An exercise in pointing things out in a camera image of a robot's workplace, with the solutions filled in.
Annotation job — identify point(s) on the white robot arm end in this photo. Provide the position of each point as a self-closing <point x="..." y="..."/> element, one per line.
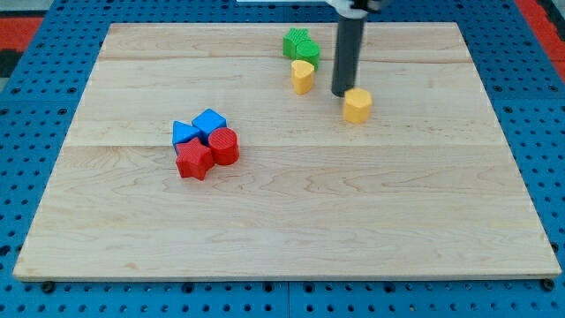
<point x="357" y="9"/>

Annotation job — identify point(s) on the yellow heart block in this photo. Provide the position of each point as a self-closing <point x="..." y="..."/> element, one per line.
<point x="302" y="76"/>

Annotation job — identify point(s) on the yellow hexagon block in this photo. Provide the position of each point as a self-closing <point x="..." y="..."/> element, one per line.
<point x="357" y="105"/>

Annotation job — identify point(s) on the red cylinder block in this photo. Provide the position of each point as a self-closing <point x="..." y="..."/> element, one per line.
<point x="223" y="143"/>

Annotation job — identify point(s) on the blue cube block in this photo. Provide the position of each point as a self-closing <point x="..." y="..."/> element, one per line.
<point x="208" y="121"/>

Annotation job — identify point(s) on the red star block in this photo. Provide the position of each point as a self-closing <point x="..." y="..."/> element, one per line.
<point x="194" y="159"/>

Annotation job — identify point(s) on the blue triangle block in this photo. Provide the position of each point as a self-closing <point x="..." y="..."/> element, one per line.
<point x="182" y="133"/>

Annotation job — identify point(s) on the green cylinder block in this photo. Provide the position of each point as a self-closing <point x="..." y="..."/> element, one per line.
<point x="308" y="51"/>

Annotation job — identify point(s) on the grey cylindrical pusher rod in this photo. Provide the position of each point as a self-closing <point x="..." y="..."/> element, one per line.
<point x="347" y="50"/>

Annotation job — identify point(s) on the green star block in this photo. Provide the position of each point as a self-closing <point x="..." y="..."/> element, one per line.
<point x="292" y="39"/>

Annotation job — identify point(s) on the light wooden board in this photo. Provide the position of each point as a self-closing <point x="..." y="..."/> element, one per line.
<point x="425" y="189"/>

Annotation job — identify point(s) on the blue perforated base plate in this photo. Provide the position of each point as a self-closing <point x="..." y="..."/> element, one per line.
<point x="43" y="91"/>

